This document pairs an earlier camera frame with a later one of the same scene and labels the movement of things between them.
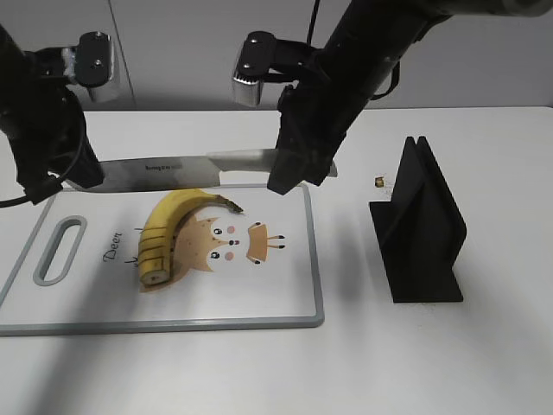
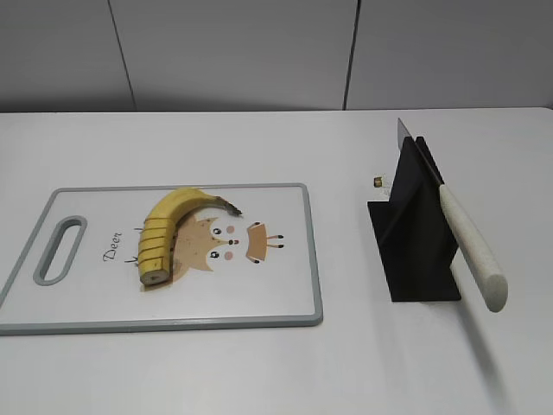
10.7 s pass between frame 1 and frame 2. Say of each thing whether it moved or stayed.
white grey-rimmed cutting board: stayed
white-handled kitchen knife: moved
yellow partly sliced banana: stayed
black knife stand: stayed
